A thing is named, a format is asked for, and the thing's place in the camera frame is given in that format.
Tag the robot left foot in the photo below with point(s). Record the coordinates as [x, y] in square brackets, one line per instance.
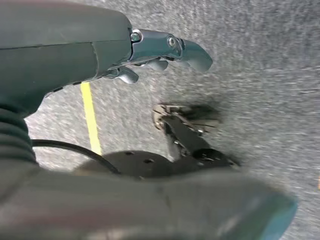
[185, 132]

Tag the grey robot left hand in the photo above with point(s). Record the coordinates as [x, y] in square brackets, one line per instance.
[50, 49]

